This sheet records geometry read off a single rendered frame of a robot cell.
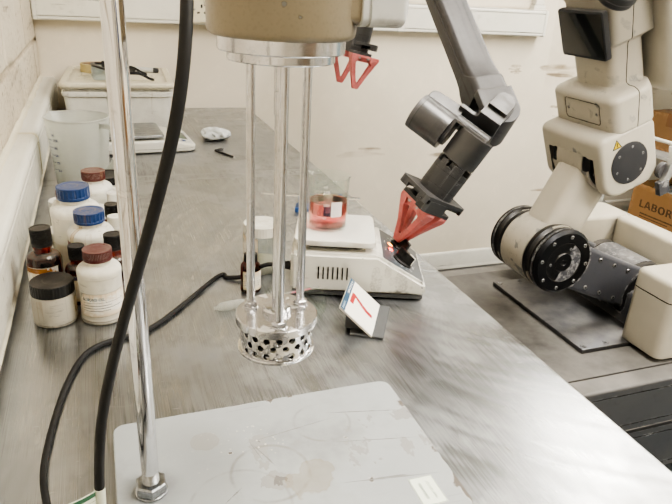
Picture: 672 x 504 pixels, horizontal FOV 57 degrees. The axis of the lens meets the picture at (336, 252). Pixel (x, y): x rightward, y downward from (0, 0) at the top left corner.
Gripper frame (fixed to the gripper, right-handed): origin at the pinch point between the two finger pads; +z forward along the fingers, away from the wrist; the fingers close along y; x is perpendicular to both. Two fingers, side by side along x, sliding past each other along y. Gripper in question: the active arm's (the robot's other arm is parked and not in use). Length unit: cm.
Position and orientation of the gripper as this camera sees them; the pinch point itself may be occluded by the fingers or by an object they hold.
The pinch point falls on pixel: (400, 236)
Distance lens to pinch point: 99.6
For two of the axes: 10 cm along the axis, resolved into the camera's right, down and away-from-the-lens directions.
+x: 5.0, 6.3, -6.0
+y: -6.7, -1.6, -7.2
